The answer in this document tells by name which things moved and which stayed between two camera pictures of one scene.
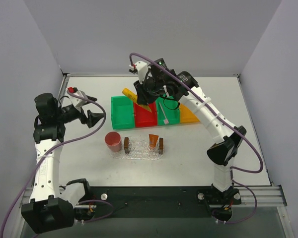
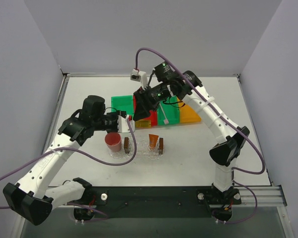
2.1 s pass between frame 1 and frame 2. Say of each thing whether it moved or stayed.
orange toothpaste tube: stayed
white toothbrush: stayed
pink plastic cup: stayed
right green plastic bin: stayed
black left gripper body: moved
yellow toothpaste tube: moved
